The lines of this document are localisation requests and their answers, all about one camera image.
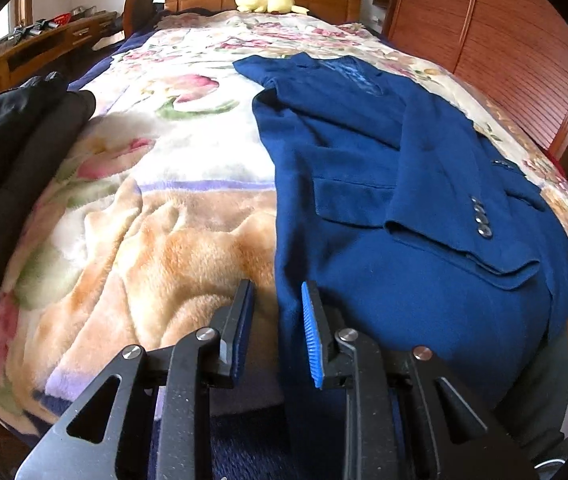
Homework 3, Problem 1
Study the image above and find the floral plush blanket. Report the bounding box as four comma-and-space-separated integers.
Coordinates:
0, 10, 568, 436

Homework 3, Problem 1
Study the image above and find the person's grey clothing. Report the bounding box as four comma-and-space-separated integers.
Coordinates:
506, 327, 568, 466

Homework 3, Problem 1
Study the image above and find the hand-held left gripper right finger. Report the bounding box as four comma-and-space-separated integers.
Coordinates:
301, 281, 539, 480

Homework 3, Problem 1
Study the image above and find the red cloth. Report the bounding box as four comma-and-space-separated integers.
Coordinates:
546, 152, 568, 181

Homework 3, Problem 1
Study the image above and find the yellow plush toy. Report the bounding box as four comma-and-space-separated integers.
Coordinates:
234, 0, 311, 16

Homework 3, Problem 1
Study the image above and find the wooden chair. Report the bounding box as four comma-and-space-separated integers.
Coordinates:
120, 0, 161, 33

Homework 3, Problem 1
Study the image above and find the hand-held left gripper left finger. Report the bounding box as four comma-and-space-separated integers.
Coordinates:
16, 280, 255, 480

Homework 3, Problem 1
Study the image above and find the blue suit jacket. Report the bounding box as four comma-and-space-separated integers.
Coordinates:
233, 52, 568, 480

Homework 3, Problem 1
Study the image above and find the wooden slatted wardrobe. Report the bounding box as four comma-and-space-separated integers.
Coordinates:
373, 0, 568, 166

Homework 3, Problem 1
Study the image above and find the dark grey garment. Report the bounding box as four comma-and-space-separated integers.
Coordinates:
0, 89, 97, 395

